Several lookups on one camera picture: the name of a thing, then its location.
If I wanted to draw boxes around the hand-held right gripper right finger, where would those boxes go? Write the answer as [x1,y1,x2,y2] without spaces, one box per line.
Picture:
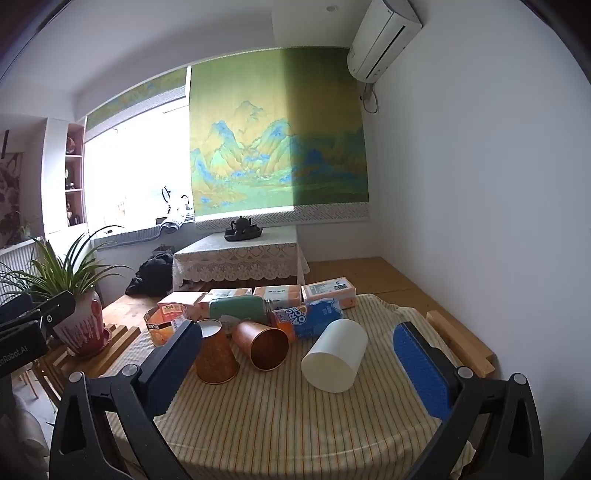
[392,320,546,480]

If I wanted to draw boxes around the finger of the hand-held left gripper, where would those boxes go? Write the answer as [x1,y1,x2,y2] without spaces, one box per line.
[33,291,77,334]

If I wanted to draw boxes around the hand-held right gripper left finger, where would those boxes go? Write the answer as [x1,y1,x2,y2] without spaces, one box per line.
[48,318,204,480]

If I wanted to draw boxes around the white cup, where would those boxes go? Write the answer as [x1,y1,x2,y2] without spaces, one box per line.
[301,318,369,393]

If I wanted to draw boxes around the orange patterned paper cup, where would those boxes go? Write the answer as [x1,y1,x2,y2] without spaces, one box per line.
[194,318,241,385]

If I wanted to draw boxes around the copper orange cup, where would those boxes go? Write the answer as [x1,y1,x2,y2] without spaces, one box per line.
[232,320,291,372]

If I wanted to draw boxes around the pink white flower pot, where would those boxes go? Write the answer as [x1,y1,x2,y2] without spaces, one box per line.
[52,285,112,359]

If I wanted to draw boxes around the green spider plant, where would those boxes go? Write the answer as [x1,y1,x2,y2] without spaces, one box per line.
[0,225,136,306]

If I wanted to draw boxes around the orange snack bag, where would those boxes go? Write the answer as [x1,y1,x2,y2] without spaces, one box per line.
[144,307,191,348]

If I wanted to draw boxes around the wooden planks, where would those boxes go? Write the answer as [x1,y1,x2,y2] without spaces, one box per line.
[425,310,496,380]

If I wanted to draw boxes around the white radiator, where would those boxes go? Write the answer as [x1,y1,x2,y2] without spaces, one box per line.
[0,237,48,306]

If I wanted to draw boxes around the wooden slatted stand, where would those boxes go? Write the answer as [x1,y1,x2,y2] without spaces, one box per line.
[18,323,141,407]

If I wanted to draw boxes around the pale patterned tissue pack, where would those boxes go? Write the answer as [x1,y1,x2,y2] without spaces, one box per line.
[198,288,254,320]

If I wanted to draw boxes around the black cloth bundle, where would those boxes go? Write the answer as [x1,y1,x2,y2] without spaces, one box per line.
[126,252,175,297]

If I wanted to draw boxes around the grey knitted windowsill blanket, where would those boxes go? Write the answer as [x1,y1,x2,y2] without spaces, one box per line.
[91,220,186,251]

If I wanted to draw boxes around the low table with lace cloth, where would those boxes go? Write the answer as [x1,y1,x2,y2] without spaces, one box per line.
[172,226,311,294]

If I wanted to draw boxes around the blue cookie packet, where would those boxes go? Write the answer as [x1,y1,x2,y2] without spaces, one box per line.
[272,298,345,343]

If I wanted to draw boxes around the orange white tissue pack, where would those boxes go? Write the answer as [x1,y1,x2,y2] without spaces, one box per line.
[253,285,304,310]

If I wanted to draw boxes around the striped yellow tablecloth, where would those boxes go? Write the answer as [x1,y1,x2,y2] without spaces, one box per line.
[104,293,477,480]

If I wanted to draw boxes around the dark teapot set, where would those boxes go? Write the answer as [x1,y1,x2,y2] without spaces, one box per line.
[224,215,263,242]

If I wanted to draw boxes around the rolled landscape roller blind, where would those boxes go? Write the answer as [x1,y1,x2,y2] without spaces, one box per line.
[85,67,191,131]

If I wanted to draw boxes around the landscape painting roller blind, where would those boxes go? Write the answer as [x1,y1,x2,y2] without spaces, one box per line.
[188,46,371,232]

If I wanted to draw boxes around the white air conditioner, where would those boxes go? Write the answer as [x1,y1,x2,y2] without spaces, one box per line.
[347,0,424,83]

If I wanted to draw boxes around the floral wall picture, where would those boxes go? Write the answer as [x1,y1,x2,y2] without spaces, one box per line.
[0,151,25,246]

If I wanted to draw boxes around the pink wall shelf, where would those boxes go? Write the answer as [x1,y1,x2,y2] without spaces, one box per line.
[64,122,88,228]

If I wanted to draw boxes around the air conditioner cable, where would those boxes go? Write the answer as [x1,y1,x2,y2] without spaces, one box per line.
[359,82,380,114]

